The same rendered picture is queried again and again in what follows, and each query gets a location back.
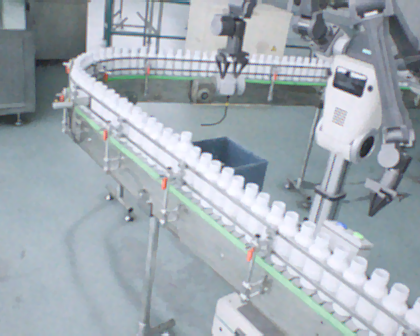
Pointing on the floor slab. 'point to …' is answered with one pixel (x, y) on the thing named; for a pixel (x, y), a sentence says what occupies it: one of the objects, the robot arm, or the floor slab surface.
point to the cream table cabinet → (203, 13)
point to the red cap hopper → (133, 25)
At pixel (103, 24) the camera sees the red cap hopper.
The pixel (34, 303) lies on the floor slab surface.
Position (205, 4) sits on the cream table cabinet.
